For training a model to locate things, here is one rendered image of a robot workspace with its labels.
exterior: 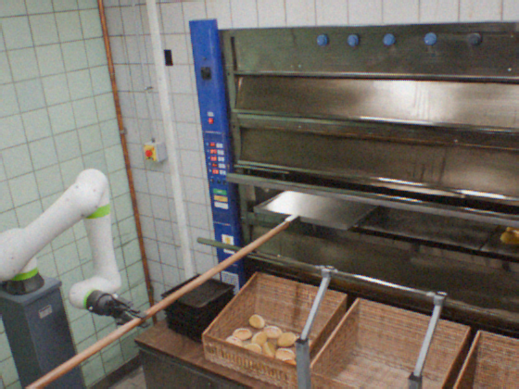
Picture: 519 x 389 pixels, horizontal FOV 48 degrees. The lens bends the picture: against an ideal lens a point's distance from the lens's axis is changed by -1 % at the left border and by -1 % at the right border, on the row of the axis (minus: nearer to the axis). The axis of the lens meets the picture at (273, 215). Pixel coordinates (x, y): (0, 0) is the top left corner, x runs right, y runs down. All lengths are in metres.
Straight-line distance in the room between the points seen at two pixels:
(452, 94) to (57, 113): 2.02
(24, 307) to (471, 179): 1.83
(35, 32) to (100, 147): 0.72
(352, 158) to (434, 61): 0.56
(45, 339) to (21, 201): 0.90
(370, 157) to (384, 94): 0.29
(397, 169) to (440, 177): 0.19
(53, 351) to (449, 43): 2.02
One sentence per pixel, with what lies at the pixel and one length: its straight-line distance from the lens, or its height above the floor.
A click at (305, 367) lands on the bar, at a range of 2.41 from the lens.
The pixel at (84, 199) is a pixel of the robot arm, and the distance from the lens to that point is 2.16.
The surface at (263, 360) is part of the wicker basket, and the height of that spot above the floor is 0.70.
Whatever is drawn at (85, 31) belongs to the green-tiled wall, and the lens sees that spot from 3.43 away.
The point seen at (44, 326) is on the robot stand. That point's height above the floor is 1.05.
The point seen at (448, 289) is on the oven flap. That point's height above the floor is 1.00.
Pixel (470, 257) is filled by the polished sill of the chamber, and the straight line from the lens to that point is 2.54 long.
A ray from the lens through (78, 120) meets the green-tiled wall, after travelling 3.39.
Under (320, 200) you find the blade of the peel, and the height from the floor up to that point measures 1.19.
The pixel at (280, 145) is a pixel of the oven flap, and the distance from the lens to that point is 2.81.
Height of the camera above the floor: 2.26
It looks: 21 degrees down
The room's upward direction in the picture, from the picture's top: 5 degrees counter-clockwise
